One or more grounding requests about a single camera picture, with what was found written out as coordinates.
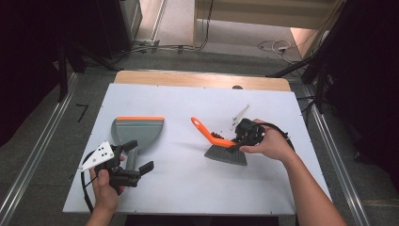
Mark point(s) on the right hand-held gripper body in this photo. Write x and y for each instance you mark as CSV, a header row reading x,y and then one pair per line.
x,y
249,133

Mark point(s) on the wooden table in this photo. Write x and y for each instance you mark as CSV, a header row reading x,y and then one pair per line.
x,y
200,80

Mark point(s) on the person's left hand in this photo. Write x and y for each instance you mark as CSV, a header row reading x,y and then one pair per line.
x,y
103,194

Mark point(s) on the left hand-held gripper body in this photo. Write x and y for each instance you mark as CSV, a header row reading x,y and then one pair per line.
x,y
100,155

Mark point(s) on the dark cabinet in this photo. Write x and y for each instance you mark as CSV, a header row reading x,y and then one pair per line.
x,y
116,25

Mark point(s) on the scatter of red kidney beans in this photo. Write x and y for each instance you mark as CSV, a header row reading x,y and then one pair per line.
x,y
216,135

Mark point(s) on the aluminium floor rail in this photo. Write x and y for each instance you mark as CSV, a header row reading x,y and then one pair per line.
x,y
338,157
34,150

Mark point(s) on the grey dustpan with orange edge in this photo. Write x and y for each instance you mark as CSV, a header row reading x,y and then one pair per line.
x,y
138,133

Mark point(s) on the black metal stand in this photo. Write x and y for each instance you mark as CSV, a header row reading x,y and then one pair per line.
x,y
64,72

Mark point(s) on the orange brush with grey bristles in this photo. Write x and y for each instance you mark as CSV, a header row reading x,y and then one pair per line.
x,y
226,155

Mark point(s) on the person's right hand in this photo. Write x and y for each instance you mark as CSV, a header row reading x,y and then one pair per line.
x,y
274,144

